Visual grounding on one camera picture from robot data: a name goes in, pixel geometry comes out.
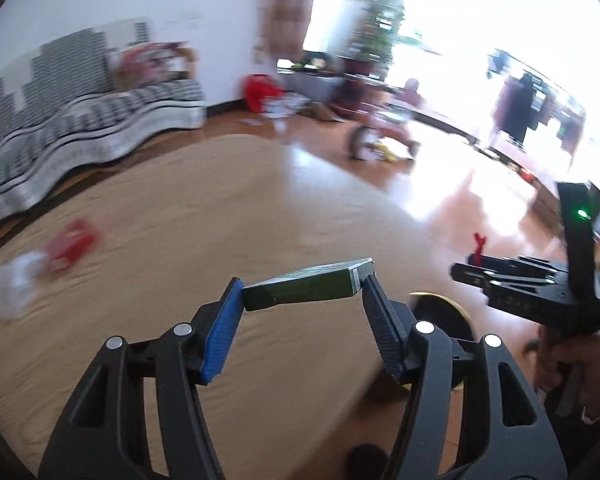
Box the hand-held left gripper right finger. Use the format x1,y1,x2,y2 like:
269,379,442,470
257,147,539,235
361,274,568,480

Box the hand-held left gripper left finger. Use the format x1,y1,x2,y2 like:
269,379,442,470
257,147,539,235
39,276,246,480

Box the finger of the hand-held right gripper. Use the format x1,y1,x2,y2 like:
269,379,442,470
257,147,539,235
450,255,570,293

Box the dark green box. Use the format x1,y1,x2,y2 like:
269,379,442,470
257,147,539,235
241,257,373,312

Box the person's right hand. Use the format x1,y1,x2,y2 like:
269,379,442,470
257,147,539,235
534,329,600,426

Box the low wooden cabinet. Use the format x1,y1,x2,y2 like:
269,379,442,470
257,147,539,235
395,100,566,221

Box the dark hanging coat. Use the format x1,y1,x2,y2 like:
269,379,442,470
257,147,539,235
495,72,538,143

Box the red wrapper packet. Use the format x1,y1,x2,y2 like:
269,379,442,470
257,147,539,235
45,217,101,273

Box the child tricycle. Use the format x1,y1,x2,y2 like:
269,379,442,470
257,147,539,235
347,105,423,161

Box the flat cardboard piece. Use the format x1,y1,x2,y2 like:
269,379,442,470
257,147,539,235
305,102,348,123

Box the white bags on floor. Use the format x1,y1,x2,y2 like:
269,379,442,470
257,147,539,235
262,95,311,118

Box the red bag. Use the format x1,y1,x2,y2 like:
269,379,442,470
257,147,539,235
242,74,281,111

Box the black and white striped sofa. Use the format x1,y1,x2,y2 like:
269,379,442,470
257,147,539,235
0,17,206,256

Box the dark low bench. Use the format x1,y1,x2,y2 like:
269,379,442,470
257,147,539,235
277,57,346,106

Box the potted plant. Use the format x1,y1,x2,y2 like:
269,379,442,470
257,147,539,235
347,0,406,78

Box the brown checked curtain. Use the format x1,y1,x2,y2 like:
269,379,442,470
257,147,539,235
267,0,321,56

